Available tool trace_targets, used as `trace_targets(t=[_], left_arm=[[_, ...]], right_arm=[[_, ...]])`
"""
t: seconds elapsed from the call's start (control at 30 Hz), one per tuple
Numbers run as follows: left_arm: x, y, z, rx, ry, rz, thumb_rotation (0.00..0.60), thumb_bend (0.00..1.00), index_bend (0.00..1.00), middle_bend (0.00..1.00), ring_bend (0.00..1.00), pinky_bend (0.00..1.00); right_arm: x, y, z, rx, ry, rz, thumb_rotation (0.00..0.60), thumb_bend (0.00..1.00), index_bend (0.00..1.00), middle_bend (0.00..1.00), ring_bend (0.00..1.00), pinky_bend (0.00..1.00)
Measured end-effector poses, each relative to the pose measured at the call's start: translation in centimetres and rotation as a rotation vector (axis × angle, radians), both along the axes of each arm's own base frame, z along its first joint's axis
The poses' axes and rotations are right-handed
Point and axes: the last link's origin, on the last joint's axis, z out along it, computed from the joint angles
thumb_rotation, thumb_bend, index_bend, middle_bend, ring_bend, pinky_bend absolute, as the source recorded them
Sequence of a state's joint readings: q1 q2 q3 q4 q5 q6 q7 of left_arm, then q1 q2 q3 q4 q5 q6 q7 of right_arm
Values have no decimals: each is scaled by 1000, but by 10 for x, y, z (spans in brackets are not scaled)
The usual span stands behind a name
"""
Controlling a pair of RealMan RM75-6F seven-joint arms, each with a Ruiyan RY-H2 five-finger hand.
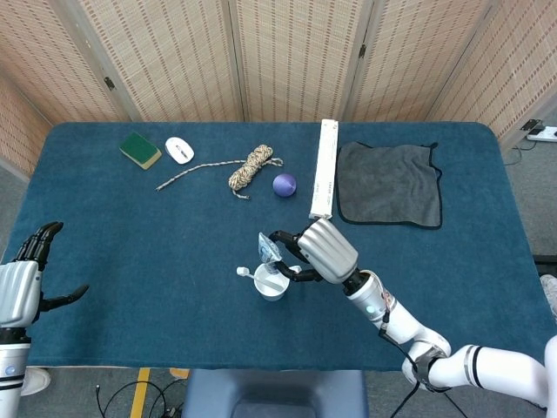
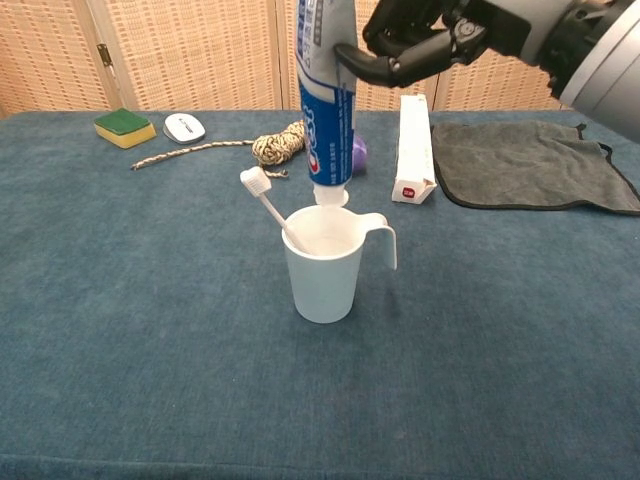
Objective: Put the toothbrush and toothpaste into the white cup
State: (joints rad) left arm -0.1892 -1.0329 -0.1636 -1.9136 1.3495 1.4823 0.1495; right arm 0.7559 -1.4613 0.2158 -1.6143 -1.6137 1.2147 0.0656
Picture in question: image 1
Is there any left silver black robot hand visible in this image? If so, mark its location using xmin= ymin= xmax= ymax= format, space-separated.
xmin=0 ymin=221 xmax=91 ymax=327

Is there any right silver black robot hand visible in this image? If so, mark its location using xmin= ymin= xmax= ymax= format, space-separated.
xmin=268 ymin=218 xmax=360 ymax=286

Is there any blue white toothpaste tube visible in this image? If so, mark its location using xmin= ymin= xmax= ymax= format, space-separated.
xmin=257 ymin=232 xmax=284 ymax=275

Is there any white cup with handle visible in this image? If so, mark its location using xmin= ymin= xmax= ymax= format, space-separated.
xmin=252 ymin=262 xmax=302 ymax=302

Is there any white toothbrush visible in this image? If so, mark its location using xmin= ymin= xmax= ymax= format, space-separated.
xmin=236 ymin=266 xmax=288 ymax=293

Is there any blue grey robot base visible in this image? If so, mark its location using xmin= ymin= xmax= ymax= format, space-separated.
xmin=181 ymin=368 xmax=370 ymax=418

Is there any long white carton box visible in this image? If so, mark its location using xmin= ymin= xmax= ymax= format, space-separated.
xmin=307 ymin=118 xmax=340 ymax=222

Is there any purple ball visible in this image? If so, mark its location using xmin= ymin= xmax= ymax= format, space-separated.
xmin=272 ymin=172 xmax=299 ymax=199

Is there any grey towel with black edge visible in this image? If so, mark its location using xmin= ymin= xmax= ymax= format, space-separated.
xmin=335 ymin=140 xmax=444 ymax=230

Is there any white round floor disc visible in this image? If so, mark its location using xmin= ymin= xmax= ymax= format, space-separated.
xmin=21 ymin=367 xmax=52 ymax=397

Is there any blue tablecloth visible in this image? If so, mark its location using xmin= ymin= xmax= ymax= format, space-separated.
xmin=0 ymin=121 xmax=543 ymax=374

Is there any white computer mouse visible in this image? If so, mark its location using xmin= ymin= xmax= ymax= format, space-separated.
xmin=164 ymin=136 xmax=196 ymax=165

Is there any green yellow sponge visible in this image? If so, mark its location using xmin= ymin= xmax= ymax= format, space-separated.
xmin=118 ymin=131 xmax=163 ymax=171

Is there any bamboo folding screen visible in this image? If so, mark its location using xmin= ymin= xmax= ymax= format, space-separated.
xmin=0 ymin=0 xmax=557 ymax=178

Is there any grey white shoe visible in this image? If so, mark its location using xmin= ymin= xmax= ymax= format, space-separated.
xmin=539 ymin=273 xmax=557 ymax=323

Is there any white power strip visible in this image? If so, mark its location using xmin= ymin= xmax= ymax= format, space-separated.
xmin=527 ymin=125 xmax=557 ymax=144

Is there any beige braided rope bundle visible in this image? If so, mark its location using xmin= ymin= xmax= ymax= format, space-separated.
xmin=155 ymin=144 xmax=285 ymax=201

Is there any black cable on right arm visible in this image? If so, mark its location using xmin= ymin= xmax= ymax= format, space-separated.
xmin=377 ymin=320 xmax=421 ymax=418

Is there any black floor cable tangle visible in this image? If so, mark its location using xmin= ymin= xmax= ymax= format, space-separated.
xmin=94 ymin=377 xmax=186 ymax=418

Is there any black power strip cable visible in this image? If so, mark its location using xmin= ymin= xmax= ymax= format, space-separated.
xmin=504 ymin=141 xmax=539 ymax=166

